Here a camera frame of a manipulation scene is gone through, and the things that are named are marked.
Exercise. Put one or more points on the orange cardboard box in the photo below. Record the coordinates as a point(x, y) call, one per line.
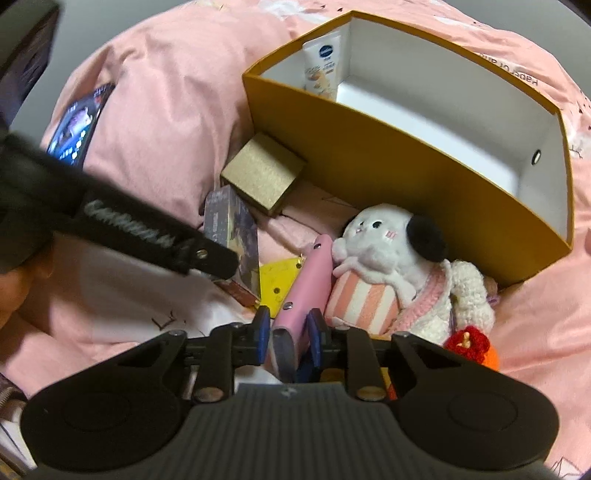
point(369, 152)

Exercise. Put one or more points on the white crochet doll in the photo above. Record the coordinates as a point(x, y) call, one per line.
point(466, 295)

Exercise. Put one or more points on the small gold box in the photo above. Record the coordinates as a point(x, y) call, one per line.
point(258, 170)

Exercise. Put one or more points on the white hand cream tube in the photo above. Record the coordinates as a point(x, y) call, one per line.
point(321, 64)

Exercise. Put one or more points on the pink printed blanket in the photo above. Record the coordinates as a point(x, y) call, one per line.
point(175, 92)

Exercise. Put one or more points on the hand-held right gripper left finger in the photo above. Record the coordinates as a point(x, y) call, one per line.
point(262, 334)

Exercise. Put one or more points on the pink case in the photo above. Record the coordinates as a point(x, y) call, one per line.
point(304, 286)

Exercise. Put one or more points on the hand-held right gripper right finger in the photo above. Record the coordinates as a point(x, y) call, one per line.
point(317, 339)

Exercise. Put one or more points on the white plush dog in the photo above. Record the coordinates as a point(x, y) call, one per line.
point(383, 240)

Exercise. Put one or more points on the purple printed box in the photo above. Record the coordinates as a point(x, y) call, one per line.
point(231, 221)

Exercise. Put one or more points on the person's left forearm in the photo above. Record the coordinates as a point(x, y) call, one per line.
point(11, 295)

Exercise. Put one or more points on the orange and red stuffed toy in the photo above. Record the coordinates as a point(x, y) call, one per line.
point(466, 344)

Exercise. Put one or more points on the yellow tape measure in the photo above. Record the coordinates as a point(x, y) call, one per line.
point(277, 281)

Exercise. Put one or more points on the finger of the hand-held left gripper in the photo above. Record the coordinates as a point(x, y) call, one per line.
point(212, 258)

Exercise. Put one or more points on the smartphone with lit screen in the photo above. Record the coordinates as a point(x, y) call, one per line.
point(78, 124)

